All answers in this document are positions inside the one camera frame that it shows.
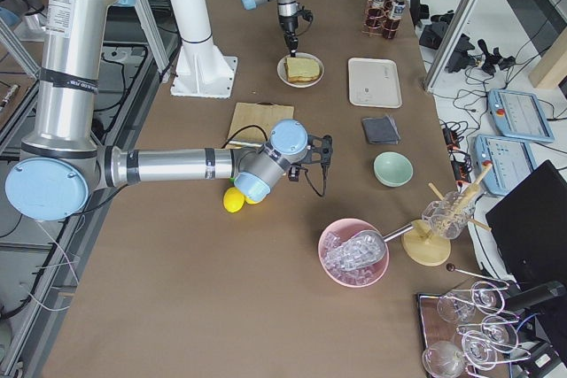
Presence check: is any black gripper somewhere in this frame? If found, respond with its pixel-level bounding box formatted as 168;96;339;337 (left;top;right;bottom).
278;15;298;58
287;165;302;182

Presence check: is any plain bread slice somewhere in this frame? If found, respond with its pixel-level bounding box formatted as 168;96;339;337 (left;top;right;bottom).
284;57;321;76

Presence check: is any white round plate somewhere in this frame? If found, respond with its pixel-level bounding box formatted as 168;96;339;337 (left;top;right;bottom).
276;52;324;88

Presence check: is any cream rabbit tray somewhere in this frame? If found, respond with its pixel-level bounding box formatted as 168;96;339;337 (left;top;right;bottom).
347;58;402;109

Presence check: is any bread slice under egg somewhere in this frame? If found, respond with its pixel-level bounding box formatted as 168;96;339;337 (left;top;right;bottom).
286;74;322;85

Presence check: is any yellow lemon near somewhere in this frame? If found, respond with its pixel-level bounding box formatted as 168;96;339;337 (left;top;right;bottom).
222;187;245;213

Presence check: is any bamboo cutting board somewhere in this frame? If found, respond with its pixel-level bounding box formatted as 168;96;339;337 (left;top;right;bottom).
229;102;294;142

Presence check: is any pink ice bowl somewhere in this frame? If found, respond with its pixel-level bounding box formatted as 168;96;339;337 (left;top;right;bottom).
318;218;389;288

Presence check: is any tea bottle back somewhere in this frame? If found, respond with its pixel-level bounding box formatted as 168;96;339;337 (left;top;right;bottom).
368;0;386;18

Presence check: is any tea bottle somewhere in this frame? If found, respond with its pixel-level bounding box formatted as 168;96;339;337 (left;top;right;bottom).
368;0;386;18
382;0;406;40

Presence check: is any grey folded cloth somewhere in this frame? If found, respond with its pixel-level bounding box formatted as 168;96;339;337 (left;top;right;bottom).
361;115;401;144

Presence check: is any tea bottle front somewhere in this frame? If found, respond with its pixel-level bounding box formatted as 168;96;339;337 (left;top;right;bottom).
382;0;406;40

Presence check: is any green bowl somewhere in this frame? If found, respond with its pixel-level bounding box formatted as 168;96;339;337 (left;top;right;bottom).
373;151;414;188

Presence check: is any metal ice scoop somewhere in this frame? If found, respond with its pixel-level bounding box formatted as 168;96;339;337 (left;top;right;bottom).
337;224;414;271

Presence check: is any wooden cup tree stand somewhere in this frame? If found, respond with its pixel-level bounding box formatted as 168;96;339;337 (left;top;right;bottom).
401;161;493;266

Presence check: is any glass mug on stand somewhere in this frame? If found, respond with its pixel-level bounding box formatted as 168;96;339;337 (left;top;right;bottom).
422;191;475;240

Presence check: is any blue teach pendant near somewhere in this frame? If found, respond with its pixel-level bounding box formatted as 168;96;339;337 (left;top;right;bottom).
474;135;537;197

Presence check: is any blue teach pendant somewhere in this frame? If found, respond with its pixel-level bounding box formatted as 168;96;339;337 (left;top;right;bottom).
474;135;537;197
487;89;555;143

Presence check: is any blue teach pendant far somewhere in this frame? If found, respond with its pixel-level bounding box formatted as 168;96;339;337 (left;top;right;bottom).
487;89;555;143

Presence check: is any wine glass rack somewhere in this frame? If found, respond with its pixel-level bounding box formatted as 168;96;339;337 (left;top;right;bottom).
416;279;531;377

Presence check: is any black monitor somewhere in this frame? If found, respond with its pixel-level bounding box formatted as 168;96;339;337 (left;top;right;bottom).
486;160;566;287

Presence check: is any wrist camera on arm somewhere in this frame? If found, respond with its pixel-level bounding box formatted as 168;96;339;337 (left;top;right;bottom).
298;5;314;24
303;135;333;166

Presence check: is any copper wire bottle rack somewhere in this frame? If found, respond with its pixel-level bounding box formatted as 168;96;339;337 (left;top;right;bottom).
364;0;393;35

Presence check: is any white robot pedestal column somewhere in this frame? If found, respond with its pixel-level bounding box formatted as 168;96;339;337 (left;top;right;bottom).
170;0;237;99

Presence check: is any aluminium frame post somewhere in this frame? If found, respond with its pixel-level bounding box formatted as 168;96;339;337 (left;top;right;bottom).
423;0;478;93

